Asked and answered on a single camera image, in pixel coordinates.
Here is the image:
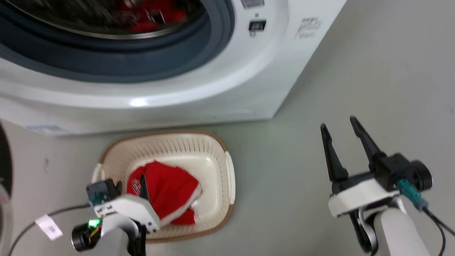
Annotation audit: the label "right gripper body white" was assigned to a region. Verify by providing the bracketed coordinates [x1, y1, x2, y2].
[328, 170, 401, 218]

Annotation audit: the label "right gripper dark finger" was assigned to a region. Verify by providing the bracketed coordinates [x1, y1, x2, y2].
[349, 116, 387, 172]
[320, 123, 349, 183]

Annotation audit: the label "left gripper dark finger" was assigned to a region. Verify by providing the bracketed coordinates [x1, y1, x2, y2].
[139, 174, 151, 205]

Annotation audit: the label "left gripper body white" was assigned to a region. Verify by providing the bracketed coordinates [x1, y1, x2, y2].
[93, 194, 161, 235]

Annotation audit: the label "red garment with white trim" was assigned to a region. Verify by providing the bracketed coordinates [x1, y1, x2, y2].
[127, 161, 202, 225]

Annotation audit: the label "cream plastic laundry basket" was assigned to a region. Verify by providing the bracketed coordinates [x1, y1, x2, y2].
[91, 130, 236, 244]

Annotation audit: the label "white front-load washing machine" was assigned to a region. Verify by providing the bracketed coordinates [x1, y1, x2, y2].
[0, 0, 348, 137]

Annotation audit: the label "washing machine door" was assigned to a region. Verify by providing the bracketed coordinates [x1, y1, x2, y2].
[0, 121, 14, 256]

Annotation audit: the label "red clothes in drum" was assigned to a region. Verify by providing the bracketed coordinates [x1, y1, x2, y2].
[113, 0, 188, 33]

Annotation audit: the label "black cable with teal connector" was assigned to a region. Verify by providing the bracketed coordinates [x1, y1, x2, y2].
[396, 178, 455, 256]

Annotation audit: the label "white label tag on cable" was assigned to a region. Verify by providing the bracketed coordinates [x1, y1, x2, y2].
[34, 214, 64, 241]

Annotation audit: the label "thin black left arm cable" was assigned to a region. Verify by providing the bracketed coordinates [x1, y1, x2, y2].
[6, 203, 91, 256]

